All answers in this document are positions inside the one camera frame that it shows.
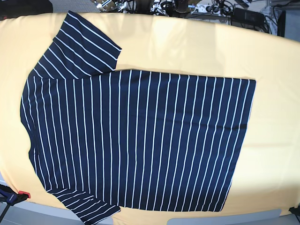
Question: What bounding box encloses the navy white striped T-shirt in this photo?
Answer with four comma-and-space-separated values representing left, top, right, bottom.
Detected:
20, 11, 256, 225

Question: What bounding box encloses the white power strip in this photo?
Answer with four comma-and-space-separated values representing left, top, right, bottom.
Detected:
150, 0, 234, 15

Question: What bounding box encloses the black power adapter box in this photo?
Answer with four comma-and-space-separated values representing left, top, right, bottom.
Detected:
231, 8, 265, 26

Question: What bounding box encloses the yellow table cloth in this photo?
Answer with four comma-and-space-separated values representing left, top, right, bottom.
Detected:
0, 13, 300, 225

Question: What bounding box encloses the black computer tower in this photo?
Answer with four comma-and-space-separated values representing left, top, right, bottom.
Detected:
277, 6, 286, 38

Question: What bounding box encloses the blue red table clamp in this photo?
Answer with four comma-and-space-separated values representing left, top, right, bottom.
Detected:
0, 185, 30, 214

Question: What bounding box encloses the black clamp right corner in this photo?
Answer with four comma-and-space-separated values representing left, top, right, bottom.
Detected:
289, 205, 300, 217

